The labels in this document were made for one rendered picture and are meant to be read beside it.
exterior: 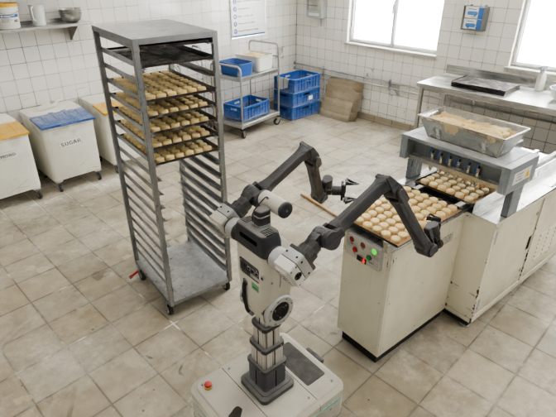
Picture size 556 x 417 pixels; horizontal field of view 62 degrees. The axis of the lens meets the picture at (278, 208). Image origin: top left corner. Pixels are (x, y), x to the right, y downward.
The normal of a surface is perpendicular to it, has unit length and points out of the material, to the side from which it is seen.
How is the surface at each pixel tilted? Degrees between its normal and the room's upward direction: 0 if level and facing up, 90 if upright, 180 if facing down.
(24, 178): 95
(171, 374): 0
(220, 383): 0
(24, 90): 90
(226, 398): 0
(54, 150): 94
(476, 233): 90
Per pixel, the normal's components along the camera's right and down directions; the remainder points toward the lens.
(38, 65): 0.71, 0.34
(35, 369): 0.00, -0.88
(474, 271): -0.78, 0.30
